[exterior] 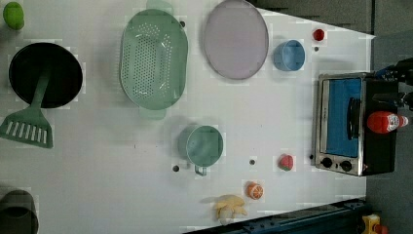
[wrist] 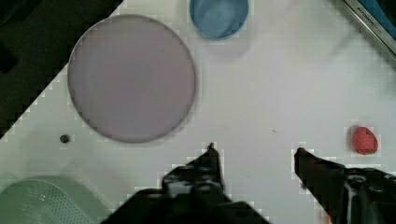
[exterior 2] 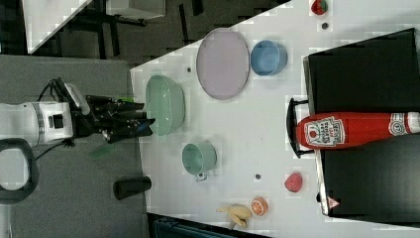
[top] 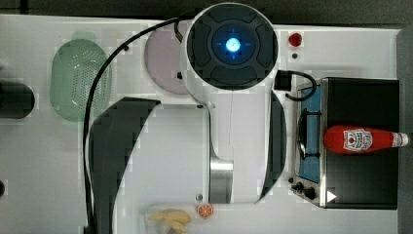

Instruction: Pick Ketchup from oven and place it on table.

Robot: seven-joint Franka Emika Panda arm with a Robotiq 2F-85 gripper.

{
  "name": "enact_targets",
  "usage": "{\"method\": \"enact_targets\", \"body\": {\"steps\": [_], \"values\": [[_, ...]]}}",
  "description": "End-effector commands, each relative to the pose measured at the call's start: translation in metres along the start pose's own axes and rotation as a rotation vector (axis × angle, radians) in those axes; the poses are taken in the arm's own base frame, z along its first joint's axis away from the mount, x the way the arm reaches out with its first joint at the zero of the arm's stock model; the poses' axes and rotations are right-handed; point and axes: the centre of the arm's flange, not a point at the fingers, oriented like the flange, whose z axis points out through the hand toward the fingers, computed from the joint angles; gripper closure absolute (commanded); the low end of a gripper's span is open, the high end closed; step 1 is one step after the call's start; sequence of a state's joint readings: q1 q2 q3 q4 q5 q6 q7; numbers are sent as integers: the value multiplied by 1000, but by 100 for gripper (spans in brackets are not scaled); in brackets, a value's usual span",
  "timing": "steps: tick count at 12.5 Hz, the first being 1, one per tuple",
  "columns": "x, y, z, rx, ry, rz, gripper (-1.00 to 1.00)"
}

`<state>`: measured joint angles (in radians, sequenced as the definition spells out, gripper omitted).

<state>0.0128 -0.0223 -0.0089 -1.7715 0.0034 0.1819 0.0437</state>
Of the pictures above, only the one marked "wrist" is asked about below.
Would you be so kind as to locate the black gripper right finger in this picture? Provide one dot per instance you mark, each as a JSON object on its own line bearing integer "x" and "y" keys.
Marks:
{"x": 348, "y": 195}

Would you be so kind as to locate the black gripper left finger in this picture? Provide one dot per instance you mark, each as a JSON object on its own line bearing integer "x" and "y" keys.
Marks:
{"x": 190, "y": 194}

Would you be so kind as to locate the red toy strawberry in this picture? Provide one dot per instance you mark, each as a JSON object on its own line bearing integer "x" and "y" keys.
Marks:
{"x": 364, "y": 141}

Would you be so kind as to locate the pale purple round plate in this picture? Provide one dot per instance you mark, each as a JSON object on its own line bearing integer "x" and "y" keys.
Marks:
{"x": 131, "y": 78}

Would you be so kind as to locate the green perforated colander basket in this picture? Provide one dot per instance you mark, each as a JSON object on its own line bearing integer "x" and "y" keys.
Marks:
{"x": 48, "y": 199}

